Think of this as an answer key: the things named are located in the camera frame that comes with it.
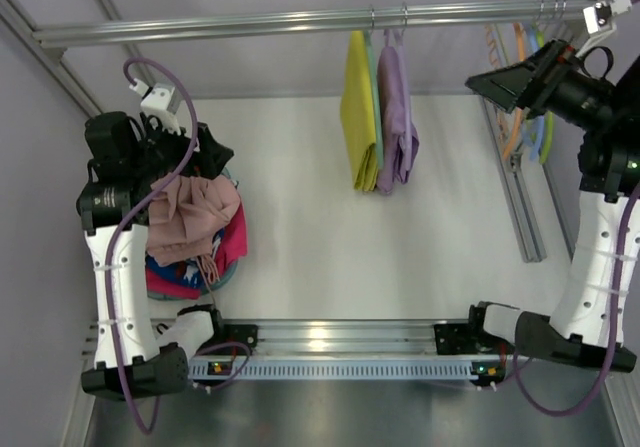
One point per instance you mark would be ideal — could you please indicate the magenta garment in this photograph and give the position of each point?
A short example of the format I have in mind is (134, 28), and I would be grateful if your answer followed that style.
(233, 248)

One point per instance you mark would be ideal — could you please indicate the blue patterned garment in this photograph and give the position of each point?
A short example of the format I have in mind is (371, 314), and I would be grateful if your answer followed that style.
(200, 272)

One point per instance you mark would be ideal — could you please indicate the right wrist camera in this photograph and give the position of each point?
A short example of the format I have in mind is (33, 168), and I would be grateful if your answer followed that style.
(600, 21)

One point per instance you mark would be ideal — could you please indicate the pink trousers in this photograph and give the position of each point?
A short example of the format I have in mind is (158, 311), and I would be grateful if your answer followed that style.
(185, 217)

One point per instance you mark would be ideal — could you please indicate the purple hanger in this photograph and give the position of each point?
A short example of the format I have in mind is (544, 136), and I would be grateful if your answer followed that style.
(400, 49)

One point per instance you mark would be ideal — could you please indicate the orange hanger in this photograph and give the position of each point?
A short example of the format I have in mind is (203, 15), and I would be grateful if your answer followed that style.
(509, 134)

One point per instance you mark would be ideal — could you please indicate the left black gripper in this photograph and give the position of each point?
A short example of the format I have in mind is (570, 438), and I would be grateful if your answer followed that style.
(201, 143)

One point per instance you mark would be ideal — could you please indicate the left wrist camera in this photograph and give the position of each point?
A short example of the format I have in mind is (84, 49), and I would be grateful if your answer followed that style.
(161, 101)

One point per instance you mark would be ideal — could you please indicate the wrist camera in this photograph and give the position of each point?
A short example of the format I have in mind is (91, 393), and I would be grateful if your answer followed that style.
(600, 21)
(161, 101)

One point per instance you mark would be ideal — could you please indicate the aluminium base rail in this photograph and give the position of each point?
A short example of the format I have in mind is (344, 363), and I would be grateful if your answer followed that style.
(364, 339)

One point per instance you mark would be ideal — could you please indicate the yellow trousers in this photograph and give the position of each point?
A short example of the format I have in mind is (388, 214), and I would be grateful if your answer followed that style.
(357, 115)

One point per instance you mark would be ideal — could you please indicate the grey slotted cable duct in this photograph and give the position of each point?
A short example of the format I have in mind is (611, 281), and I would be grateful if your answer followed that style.
(203, 370)

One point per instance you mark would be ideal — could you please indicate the left frame post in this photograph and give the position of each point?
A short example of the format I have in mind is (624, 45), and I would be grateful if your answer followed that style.
(91, 78)

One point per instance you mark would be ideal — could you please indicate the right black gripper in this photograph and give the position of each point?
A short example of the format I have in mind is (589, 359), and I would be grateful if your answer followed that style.
(538, 78)

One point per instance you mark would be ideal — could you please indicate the purple trousers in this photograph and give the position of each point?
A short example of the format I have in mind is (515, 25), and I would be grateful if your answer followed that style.
(398, 160)

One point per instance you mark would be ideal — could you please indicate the lime green empty hanger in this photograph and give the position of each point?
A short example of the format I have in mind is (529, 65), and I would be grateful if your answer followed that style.
(536, 134)

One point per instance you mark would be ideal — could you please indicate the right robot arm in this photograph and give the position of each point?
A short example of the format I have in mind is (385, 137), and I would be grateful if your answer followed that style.
(586, 327)

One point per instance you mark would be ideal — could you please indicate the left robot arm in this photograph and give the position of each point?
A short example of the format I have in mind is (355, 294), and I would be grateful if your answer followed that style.
(129, 216)

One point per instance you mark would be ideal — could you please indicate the aluminium hanging rail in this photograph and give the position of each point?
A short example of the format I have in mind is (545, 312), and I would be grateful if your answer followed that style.
(302, 22)

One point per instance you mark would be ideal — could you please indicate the light blue empty hanger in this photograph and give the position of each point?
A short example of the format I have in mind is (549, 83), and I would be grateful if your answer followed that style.
(538, 135)

